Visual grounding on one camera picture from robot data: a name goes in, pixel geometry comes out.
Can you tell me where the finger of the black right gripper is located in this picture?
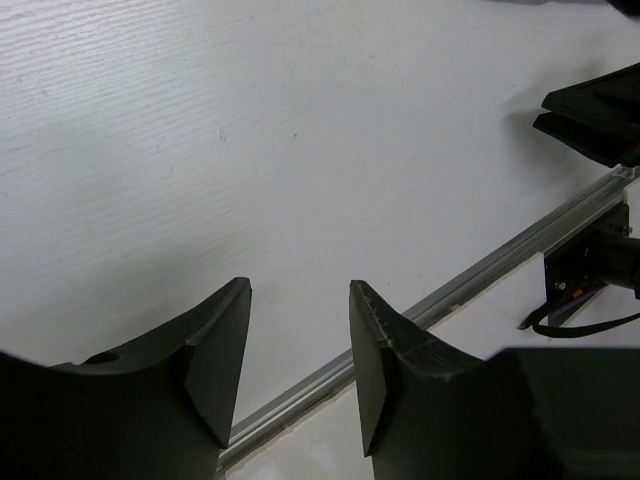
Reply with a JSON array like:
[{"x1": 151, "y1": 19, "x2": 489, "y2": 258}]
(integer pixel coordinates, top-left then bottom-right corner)
[
  {"x1": 533, "y1": 113, "x2": 639, "y2": 168},
  {"x1": 542, "y1": 64, "x2": 639, "y2": 120}
]

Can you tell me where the black pleated skirt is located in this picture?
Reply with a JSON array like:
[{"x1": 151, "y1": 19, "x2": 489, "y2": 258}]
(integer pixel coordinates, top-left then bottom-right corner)
[{"x1": 498, "y1": 0, "x2": 640, "y2": 17}]

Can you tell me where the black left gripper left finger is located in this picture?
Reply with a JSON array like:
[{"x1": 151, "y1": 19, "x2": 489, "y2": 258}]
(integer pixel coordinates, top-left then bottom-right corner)
[{"x1": 1, "y1": 277, "x2": 252, "y2": 479}]

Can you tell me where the aluminium table edge rail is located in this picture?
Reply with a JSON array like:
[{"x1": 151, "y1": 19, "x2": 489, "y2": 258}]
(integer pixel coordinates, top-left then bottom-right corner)
[{"x1": 216, "y1": 166, "x2": 639, "y2": 479}]

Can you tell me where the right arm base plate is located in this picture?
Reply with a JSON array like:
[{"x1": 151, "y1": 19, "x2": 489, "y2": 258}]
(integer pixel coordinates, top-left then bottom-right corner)
[{"x1": 545, "y1": 202, "x2": 639, "y2": 327}]

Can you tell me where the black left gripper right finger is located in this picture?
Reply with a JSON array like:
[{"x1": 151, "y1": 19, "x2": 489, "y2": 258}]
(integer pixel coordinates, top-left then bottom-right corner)
[{"x1": 349, "y1": 280, "x2": 639, "y2": 479}]

